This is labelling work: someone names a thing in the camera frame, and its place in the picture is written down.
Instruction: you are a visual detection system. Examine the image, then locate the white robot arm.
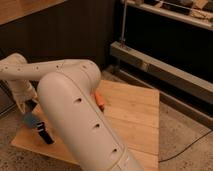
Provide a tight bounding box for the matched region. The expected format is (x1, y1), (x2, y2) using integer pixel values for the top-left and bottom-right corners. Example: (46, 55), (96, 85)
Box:
(0, 53), (143, 171)

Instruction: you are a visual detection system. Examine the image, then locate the orange carrot toy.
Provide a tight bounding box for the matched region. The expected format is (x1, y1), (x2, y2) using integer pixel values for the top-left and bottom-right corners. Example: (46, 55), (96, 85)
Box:
(94, 91), (105, 111)

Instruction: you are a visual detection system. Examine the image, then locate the metal vertical pole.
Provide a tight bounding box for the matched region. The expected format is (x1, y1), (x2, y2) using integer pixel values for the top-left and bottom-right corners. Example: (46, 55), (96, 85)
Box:
(121, 0), (127, 46)

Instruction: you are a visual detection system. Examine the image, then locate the grey metal rail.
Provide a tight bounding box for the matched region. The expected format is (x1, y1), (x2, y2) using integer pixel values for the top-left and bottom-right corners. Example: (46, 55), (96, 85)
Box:
(110, 41), (213, 104)

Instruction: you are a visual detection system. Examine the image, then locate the black floor cable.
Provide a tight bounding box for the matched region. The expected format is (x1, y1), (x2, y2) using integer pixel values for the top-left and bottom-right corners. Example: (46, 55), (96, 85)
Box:
(157, 129), (213, 164)

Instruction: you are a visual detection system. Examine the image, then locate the wall shelf with items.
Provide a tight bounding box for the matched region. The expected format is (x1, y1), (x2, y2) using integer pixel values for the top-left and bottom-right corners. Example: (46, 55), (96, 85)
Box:
(121, 0), (213, 31)

